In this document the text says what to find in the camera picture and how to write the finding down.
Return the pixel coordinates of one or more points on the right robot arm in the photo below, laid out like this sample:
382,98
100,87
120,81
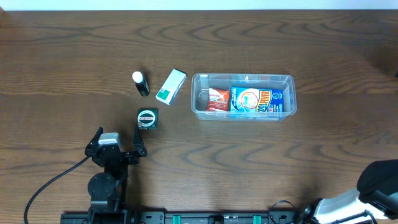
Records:
373,199

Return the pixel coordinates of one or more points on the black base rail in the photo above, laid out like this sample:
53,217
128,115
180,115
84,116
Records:
185,218

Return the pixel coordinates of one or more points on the red Panadol ActiFast box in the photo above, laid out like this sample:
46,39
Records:
218,100

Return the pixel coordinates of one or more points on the white green Panadol box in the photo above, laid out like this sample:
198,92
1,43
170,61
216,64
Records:
171,86

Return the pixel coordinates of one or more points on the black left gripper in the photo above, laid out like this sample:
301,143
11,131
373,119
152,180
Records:
132,158

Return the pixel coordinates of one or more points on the clear plastic container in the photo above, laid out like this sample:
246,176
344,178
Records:
201,83

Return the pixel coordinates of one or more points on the blue KoolFever box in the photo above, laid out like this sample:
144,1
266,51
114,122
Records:
256,100

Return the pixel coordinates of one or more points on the dark bottle white cap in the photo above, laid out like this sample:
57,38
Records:
141,83

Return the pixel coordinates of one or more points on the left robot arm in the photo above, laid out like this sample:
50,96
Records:
107,189

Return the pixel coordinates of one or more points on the green Zam-Buk box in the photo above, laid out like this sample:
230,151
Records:
147,118

